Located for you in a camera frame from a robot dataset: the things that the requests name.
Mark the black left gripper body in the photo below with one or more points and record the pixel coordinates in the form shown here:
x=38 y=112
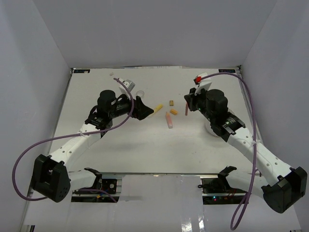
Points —
x=136 y=111

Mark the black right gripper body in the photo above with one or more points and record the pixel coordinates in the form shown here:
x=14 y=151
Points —
x=196 y=101

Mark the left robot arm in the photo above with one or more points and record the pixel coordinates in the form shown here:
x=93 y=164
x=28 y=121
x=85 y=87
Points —
x=52 y=176

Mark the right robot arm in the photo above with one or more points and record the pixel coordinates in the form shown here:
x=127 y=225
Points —
x=280 y=185

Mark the yellow highlighter pen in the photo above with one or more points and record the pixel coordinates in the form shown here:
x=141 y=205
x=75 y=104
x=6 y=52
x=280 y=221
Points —
x=156 y=109

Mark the clear tape roll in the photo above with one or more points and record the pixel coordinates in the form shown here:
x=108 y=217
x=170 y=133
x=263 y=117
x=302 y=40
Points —
x=140 y=94

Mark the white round desk organizer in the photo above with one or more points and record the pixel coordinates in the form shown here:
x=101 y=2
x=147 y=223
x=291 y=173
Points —
x=209 y=129

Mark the right black corner label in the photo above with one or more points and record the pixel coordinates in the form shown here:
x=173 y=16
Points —
x=227 y=70

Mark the black corner label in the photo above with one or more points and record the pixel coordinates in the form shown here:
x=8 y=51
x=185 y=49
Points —
x=227 y=70
x=82 y=71

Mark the left black corner label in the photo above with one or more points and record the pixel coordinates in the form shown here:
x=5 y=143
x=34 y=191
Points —
x=82 y=71

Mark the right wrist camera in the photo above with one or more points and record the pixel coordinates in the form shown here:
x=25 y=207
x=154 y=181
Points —
x=202 y=83

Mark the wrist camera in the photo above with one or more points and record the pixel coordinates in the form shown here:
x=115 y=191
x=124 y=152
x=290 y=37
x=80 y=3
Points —
x=126 y=84
x=202 y=83

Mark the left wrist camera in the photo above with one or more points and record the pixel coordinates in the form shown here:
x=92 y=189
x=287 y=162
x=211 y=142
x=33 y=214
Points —
x=126 y=84

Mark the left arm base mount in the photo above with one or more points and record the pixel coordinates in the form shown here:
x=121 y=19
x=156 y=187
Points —
x=90 y=185

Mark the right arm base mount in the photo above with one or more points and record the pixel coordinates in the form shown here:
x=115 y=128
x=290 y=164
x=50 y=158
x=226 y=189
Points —
x=217 y=191

